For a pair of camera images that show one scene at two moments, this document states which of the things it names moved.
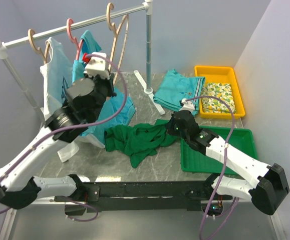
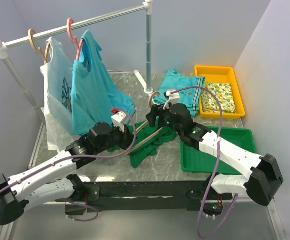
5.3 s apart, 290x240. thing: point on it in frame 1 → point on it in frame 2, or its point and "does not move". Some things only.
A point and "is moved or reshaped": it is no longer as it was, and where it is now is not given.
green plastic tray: x=239 y=138 does not move
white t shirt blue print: x=56 y=74 does not move
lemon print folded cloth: x=221 y=91 does not move
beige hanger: x=112 y=27 → x=145 y=123
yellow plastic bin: x=221 y=74 does not move
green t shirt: x=139 y=141 is moved or reshaped
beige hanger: x=30 y=33 does not move
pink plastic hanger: x=69 y=22 does not move
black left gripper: x=107 y=82 → x=126 y=137
